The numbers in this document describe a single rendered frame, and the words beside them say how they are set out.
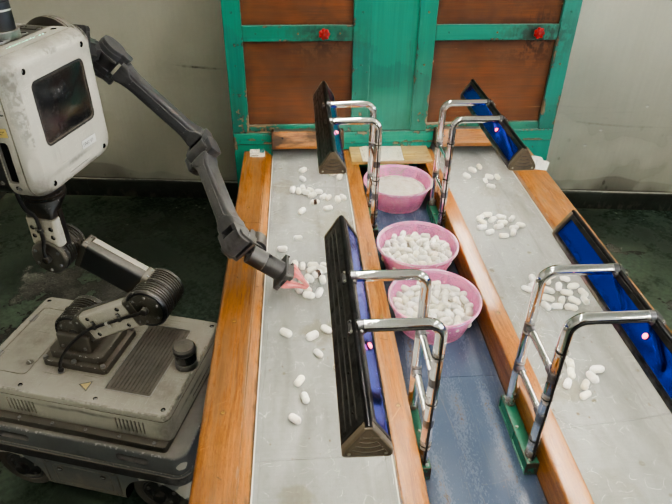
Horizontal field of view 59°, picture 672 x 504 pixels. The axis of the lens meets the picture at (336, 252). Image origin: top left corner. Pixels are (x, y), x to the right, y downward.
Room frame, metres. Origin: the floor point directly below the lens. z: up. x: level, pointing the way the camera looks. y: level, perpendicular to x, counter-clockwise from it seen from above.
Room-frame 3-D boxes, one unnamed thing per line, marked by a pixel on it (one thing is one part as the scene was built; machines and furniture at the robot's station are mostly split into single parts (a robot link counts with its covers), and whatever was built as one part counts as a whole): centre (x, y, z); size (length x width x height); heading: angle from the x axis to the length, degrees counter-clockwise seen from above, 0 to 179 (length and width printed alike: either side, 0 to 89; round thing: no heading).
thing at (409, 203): (2.05, -0.23, 0.72); 0.27 x 0.27 x 0.10
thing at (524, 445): (0.92, -0.51, 0.90); 0.20 x 0.19 x 0.45; 4
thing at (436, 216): (1.89, -0.45, 0.90); 0.20 x 0.19 x 0.45; 4
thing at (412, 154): (2.27, -0.22, 0.77); 0.33 x 0.15 x 0.01; 94
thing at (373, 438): (0.89, -0.03, 1.08); 0.62 x 0.08 x 0.07; 4
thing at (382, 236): (1.61, -0.26, 0.72); 0.27 x 0.27 x 0.10
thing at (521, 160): (1.90, -0.53, 1.08); 0.62 x 0.08 x 0.07; 4
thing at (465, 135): (2.34, -0.56, 0.83); 0.30 x 0.06 x 0.07; 94
